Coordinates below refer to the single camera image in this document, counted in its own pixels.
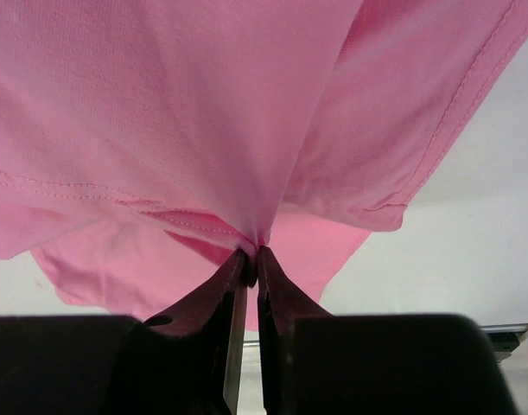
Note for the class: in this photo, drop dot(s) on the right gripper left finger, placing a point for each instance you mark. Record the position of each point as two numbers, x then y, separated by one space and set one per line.
186 359

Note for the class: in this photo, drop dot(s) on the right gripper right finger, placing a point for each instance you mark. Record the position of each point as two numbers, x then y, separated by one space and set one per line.
315 363

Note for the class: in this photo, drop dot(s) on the pink t shirt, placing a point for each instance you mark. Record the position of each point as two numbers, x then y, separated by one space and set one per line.
141 142

